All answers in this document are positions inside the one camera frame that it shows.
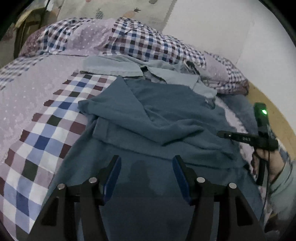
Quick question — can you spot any dark blue shirt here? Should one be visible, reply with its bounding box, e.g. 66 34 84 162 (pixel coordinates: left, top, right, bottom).
49 77 263 240

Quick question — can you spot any grey sleeve forearm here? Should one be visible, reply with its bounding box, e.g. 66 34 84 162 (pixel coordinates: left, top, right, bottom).
268 145 295 220

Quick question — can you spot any person right hand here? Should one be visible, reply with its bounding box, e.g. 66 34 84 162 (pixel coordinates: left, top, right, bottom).
251 149 285 183

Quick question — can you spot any wooden headboard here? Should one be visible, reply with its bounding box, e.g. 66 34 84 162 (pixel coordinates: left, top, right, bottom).
247 82 296 160

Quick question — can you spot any plaid bed sheet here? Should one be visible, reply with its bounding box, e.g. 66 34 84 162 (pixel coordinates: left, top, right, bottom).
0 54 276 241

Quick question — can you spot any light grey-blue garment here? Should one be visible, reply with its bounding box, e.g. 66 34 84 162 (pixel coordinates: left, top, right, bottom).
81 55 217 99

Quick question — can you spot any pineapple print curtain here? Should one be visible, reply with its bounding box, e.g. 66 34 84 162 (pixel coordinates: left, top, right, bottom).
57 0 176 31

